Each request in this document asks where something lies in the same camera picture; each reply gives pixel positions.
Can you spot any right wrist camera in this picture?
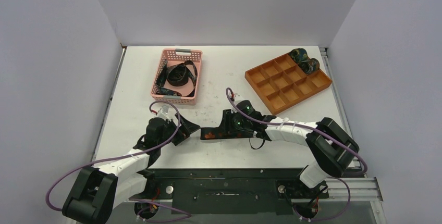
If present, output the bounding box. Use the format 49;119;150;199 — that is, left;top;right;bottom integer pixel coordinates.
233;94;245;105

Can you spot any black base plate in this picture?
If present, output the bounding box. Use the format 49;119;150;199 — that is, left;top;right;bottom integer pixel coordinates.
135;168;329;215

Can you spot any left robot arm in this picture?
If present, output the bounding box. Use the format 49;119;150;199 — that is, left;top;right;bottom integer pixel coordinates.
62;115;200;223

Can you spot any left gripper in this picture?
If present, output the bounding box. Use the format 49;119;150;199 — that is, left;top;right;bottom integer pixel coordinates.
158;113;200;148

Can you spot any black orange floral tie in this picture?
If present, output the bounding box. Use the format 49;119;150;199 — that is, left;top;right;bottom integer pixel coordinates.
200;127;244;140

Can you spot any rolled blue green tie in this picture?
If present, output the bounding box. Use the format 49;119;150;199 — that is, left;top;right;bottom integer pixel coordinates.
288;48;309;64

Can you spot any orange divided tray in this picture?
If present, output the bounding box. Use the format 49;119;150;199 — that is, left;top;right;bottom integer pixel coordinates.
244;54;332;115

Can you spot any rolled dark floral tie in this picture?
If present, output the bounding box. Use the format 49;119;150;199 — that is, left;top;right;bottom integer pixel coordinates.
298;58;320;75

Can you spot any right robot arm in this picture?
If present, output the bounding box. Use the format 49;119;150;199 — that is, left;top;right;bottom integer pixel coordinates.
229;99;360;197

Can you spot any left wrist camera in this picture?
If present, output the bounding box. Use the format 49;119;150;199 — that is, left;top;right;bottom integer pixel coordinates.
156;105;171;121

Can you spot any pink plastic basket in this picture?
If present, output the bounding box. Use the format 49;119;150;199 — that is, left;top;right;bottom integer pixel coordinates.
151;48;203;105

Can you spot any dark tie in basket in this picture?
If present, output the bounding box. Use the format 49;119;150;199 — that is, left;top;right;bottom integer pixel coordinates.
155;60;198;97

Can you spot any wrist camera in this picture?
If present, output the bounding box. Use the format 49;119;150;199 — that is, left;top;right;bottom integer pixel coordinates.
156;105;171;121
233;94;245;105

